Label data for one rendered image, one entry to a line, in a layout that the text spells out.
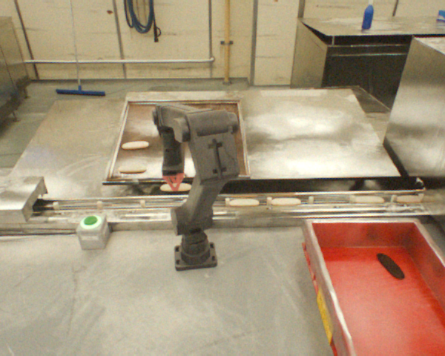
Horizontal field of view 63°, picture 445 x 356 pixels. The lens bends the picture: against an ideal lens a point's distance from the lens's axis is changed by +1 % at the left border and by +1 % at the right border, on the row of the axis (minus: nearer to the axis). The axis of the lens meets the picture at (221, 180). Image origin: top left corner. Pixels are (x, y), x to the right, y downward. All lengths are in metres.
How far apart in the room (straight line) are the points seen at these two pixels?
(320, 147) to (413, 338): 0.74
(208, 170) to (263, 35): 3.92
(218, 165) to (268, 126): 0.89
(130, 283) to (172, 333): 0.19
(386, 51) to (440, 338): 2.26
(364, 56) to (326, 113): 1.31
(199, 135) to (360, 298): 0.62
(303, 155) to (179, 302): 0.73
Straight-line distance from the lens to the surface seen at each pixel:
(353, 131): 1.58
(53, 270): 1.14
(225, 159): 0.65
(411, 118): 1.42
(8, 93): 4.14
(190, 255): 1.01
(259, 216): 1.15
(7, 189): 1.34
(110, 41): 4.92
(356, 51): 2.89
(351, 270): 1.10
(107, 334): 0.96
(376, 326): 1.00
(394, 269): 1.13
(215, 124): 0.65
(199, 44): 4.79
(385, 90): 3.08
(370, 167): 1.42
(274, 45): 4.55
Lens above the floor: 1.59
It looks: 34 degrees down
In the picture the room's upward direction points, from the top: straight up
